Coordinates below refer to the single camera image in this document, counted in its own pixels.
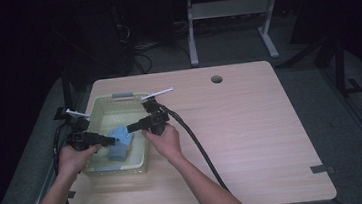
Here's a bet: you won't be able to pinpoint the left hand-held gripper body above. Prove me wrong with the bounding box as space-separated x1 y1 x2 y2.
63 105 103 153

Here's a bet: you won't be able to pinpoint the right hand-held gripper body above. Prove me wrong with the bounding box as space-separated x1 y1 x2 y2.
138 87 179 138

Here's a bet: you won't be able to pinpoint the grey-blue sock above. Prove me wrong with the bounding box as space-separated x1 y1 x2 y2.
107 140 131 164

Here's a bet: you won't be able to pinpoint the pale green plastic basket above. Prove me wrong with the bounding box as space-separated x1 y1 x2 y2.
76 89 160 180

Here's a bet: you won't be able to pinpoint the person's left hand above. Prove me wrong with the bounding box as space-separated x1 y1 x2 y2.
55 142 105 177

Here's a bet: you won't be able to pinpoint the person's right hand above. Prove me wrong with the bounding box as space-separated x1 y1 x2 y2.
141 121 186 166

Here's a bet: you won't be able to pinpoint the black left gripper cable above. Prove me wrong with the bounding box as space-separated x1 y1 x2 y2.
49 122 78 204

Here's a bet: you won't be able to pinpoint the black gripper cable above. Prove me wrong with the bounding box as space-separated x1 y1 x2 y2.
49 122 78 204
155 97 231 199

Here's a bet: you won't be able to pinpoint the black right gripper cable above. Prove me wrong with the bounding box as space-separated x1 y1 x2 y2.
155 97 231 199

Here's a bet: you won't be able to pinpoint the loose floor cables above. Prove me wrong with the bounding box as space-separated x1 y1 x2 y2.
112 14 194 78

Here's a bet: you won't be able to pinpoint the white metal desk frame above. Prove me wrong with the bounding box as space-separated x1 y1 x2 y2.
171 0 287 69

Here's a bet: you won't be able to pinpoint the black metal stand post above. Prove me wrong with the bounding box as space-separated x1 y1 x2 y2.
330 36 362 99

